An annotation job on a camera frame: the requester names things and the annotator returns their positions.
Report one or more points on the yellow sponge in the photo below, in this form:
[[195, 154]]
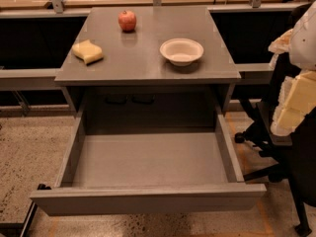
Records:
[[87, 51]]

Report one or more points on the open grey top drawer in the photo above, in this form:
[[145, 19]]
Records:
[[175, 155]]

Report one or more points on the grey cabinet with top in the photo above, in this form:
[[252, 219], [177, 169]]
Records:
[[134, 89]]

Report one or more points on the white paper bowl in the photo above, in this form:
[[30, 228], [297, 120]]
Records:
[[181, 52]]

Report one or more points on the black office chair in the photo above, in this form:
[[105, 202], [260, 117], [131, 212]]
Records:
[[295, 154]]

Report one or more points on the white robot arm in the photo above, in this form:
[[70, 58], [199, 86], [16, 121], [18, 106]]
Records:
[[300, 43]]

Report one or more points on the red apple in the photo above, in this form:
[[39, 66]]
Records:
[[127, 21]]

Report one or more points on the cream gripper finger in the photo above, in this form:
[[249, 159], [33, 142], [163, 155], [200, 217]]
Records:
[[302, 94], [285, 121]]

